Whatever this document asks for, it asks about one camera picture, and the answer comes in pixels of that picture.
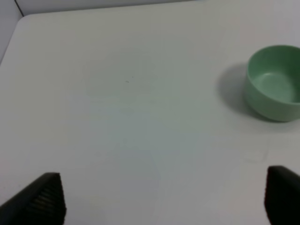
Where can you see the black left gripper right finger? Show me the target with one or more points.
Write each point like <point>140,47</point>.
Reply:
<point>282,196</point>

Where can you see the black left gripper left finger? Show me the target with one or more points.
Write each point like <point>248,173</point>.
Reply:
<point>42,202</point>

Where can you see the green plastic bowl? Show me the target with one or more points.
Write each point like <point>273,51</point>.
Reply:
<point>272,84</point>

